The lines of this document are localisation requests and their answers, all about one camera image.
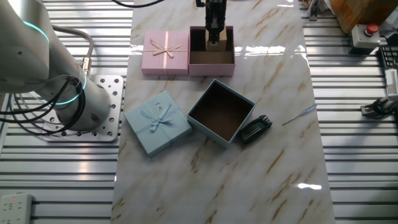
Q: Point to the clear plastic pipette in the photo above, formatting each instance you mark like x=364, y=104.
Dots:
x=308, y=109

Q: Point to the silver ribbed camera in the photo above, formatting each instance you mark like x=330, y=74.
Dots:
x=392, y=82

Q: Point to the light blue open gift box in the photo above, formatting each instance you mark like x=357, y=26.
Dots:
x=220, y=112

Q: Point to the black hex key set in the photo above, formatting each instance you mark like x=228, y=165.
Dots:
x=255, y=130

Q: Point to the emergency stop button box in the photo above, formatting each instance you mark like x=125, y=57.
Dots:
x=362, y=39

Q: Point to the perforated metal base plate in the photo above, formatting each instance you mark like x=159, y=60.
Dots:
x=115, y=109

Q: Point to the pink lid with bow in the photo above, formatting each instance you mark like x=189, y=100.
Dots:
x=177, y=62

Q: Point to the marble pattern table mat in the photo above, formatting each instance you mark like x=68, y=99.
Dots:
x=217, y=186

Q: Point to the grey metal clamp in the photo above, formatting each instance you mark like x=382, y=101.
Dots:
x=313, y=12

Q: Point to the light blue lid with bow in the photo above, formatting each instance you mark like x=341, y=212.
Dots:
x=149, y=137

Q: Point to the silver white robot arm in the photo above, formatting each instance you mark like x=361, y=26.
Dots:
x=31, y=62

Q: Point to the small wooden block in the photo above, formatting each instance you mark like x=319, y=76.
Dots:
x=222, y=43

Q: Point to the black keyboard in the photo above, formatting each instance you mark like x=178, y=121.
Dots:
x=390, y=57

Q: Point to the white power strip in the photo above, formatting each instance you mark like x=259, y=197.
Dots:
x=15, y=208

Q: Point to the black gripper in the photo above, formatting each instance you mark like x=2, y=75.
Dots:
x=216, y=14

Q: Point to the small camera on mount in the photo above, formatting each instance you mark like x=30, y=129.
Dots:
x=381, y=107

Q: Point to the pink open gift box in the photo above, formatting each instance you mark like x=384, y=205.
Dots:
x=211, y=70

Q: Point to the brown cardboard box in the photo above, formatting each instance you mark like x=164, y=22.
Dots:
x=357, y=12

